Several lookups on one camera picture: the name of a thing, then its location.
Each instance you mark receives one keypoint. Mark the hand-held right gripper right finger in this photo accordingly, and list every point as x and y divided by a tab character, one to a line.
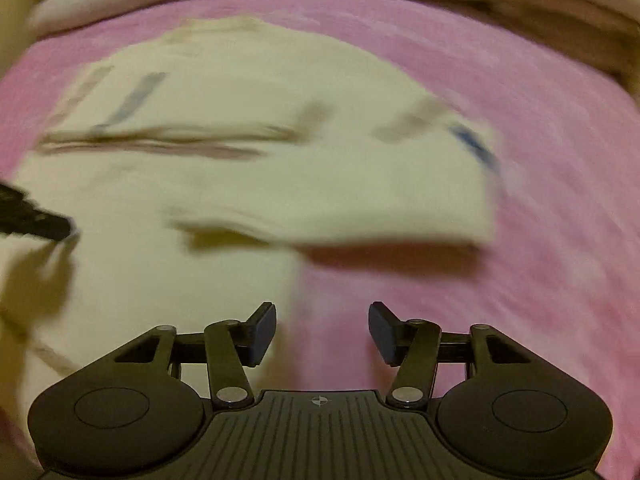
381	332

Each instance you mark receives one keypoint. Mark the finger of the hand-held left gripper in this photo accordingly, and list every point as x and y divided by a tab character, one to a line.
40	222

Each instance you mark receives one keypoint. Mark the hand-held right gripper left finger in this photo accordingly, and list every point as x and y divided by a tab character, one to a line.
263	332

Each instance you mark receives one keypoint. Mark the cream white garment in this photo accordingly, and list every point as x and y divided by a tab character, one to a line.
240	185

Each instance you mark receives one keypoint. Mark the pink blanket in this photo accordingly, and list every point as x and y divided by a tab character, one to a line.
525	170

